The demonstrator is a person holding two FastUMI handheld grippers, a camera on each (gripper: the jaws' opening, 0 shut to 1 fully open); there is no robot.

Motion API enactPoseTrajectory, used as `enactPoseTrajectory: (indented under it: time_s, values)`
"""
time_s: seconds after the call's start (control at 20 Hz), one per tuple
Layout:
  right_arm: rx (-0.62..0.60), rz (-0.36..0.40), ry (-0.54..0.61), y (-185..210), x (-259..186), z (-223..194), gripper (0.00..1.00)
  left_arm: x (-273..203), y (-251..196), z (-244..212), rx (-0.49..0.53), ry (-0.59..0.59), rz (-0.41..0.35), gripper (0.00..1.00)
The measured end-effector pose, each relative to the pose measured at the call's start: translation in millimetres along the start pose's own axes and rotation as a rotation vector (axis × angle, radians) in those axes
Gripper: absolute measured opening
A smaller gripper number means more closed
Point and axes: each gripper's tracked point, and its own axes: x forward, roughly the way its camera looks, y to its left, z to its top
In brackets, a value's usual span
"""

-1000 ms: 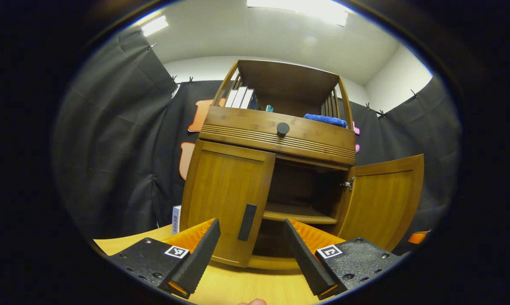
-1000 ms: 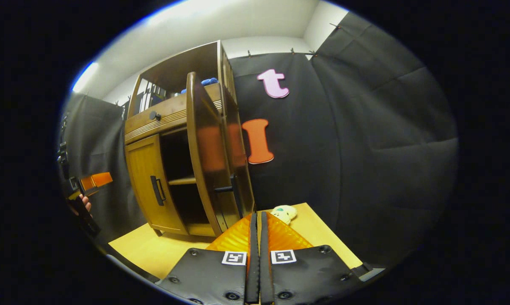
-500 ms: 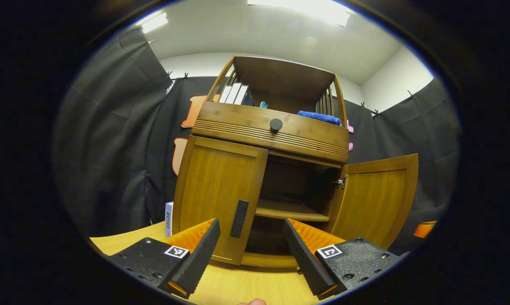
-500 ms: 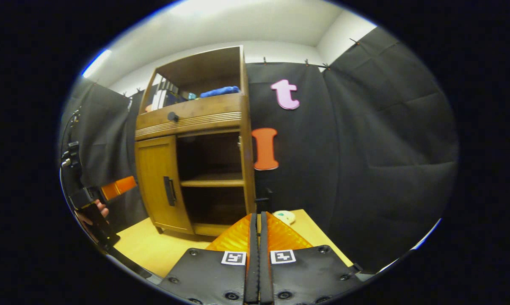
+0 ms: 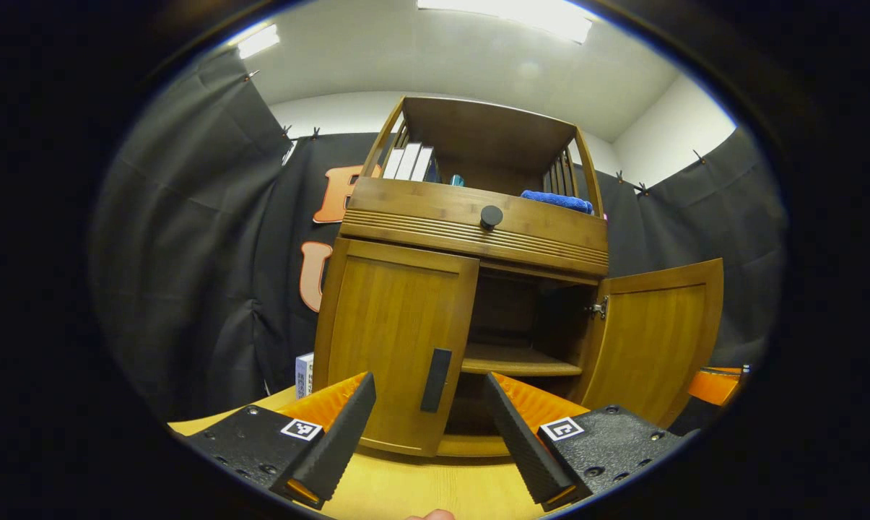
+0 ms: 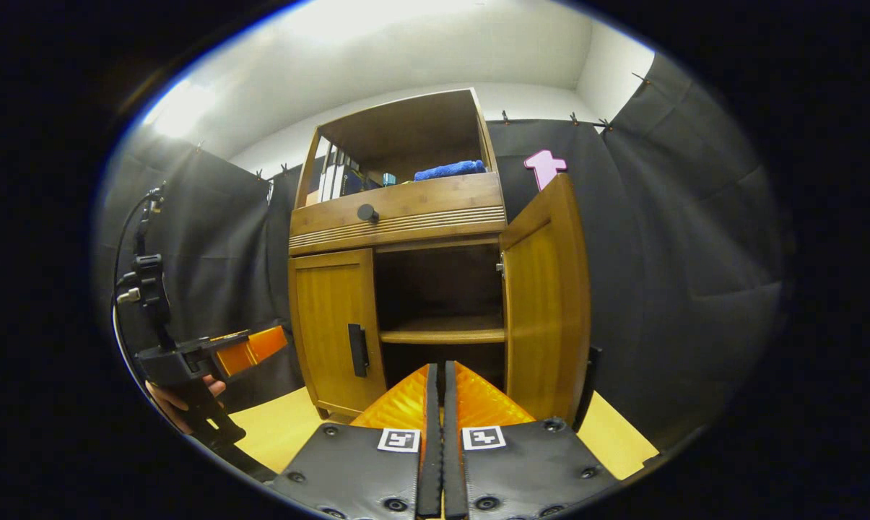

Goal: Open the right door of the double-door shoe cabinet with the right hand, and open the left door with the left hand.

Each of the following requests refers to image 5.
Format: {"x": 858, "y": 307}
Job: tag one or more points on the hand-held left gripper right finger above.
{"x": 521, "y": 440}

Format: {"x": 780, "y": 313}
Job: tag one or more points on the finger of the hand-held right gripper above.
{"x": 716, "y": 386}

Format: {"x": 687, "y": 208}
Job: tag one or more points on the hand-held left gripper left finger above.
{"x": 344, "y": 433}

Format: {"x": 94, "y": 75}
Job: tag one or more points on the wooden shoe cabinet door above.
{"x": 651, "y": 339}
{"x": 384, "y": 325}

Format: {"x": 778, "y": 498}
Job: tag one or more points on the wooden double-door shoe cabinet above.
{"x": 499, "y": 137}

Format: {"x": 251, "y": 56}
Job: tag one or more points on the metal door hinge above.
{"x": 599, "y": 308}

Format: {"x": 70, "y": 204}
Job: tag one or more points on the white printed box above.
{"x": 304, "y": 375}

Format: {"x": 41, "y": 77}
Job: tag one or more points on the wooden inner shelf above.
{"x": 514, "y": 359}

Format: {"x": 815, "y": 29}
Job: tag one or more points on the black round drawer knob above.
{"x": 491, "y": 217}

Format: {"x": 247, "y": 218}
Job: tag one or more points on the black backdrop cloth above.
{"x": 189, "y": 253}

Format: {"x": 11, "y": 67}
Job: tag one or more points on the wooden drawer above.
{"x": 420, "y": 206}

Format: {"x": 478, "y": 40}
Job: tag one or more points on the blue towel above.
{"x": 557, "y": 201}

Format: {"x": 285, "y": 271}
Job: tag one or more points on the white book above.
{"x": 393, "y": 165}
{"x": 408, "y": 162}
{"x": 422, "y": 166}

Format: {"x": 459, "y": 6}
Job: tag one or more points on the dark blue book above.
{"x": 433, "y": 172}

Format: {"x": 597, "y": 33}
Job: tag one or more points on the ceiling strip light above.
{"x": 258, "y": 41}

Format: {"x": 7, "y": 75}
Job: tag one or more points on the ceiling panel light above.
{"x": 514, "y": 14}

